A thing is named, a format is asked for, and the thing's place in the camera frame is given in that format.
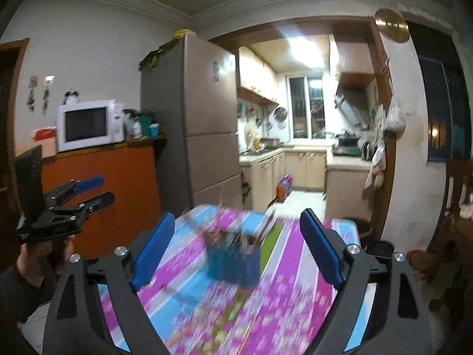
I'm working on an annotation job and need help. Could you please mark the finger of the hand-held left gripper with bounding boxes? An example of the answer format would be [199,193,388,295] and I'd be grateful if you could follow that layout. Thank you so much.
[44,176,105,206]
[48,191,116,226]

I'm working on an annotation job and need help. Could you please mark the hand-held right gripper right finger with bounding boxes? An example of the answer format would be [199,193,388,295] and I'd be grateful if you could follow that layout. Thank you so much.
[299,209,433,355]

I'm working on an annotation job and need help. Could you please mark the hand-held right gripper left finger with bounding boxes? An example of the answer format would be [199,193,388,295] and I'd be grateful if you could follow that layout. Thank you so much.
[42,212,176,355]

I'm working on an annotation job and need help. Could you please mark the set of wooden chopsticks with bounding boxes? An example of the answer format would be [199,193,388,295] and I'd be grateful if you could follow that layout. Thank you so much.
[207,207,278,246]

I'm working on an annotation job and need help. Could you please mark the blue slotted utensil holder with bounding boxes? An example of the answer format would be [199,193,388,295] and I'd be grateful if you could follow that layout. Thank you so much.
[203,229,261,287]

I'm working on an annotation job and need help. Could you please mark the person's left forearm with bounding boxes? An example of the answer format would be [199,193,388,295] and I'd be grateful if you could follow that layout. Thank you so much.
[0,264,56,326]

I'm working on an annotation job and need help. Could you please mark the person's left hand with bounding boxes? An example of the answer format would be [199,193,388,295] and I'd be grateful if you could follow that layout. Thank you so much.
[17,235,75,277]

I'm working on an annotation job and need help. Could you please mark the orange wooden cabinet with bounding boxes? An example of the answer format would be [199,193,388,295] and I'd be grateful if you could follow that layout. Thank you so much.
[37,137,167,263]

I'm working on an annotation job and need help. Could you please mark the white microwave oven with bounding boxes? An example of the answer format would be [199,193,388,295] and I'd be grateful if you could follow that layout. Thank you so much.
[56,99,126,153]

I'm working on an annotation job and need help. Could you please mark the floral purple tablecloth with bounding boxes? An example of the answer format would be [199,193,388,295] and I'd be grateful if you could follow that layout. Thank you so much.
[94,203,374,355]

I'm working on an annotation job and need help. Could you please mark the red packet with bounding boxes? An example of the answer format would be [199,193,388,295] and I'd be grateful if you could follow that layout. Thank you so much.
[33,128,58,142]

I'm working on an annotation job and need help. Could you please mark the colourful bag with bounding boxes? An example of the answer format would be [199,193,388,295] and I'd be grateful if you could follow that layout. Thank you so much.
[277,173,294,202]

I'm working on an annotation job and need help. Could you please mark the small teal container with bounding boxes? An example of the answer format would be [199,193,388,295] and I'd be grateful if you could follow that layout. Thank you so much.
[123,109,135,137]

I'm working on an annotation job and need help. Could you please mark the kitchen base cabinets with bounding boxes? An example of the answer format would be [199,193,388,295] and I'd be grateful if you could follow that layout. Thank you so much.
[239,148,372,215]

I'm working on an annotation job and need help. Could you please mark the hanging towel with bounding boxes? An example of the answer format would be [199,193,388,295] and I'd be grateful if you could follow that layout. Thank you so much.
[365,148,387,189]

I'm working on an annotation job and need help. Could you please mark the gas stove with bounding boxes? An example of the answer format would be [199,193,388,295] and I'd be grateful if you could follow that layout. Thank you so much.
[332,144,361,156]

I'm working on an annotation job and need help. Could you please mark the black wok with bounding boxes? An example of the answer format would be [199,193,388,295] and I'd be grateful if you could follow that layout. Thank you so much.
[334,133,361,146]

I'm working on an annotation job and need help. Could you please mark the grey refrigerator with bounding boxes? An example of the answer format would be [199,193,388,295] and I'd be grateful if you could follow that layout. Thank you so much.
[140,35,244,215]

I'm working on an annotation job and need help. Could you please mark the kitchen window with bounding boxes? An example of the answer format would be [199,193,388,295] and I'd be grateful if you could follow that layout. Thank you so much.
[286,75,326,141]

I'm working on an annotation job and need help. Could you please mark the wooden chair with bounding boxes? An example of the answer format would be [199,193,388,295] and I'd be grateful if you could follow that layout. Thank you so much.
[425,159,473,304]

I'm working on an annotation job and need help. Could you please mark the steel range hood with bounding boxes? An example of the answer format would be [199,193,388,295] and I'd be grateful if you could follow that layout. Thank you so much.
[334,81,374,126]

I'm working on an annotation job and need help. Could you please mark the hanging plastic bag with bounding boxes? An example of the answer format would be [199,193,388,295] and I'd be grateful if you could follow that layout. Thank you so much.
[384,100,405,132]

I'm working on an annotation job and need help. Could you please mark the dark window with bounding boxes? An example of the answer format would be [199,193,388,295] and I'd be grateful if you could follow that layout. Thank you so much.
[417,55,468,163]

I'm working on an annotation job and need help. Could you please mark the wooden cabinet above hood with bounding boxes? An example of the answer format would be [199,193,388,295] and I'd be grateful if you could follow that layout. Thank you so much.
[334,37,378,89]

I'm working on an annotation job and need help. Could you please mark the ceiling light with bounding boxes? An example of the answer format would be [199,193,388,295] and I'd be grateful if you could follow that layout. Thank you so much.
[288,37,326,71]

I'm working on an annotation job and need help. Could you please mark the wooden door frame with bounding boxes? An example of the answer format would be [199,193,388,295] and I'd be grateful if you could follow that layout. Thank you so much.
[209,17,396,245]

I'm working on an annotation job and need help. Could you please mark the hanging wall ornament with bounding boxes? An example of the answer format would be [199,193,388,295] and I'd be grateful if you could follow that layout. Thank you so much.
[41,76,54,116]
[27,76,39,111]

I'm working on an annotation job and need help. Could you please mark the kitchen wall cabinets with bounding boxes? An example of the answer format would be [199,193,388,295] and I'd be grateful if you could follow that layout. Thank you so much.
[238,46,279,104]

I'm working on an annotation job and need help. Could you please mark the gold round wall clock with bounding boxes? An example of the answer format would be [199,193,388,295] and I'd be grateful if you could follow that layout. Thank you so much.
[374,8,410,43]

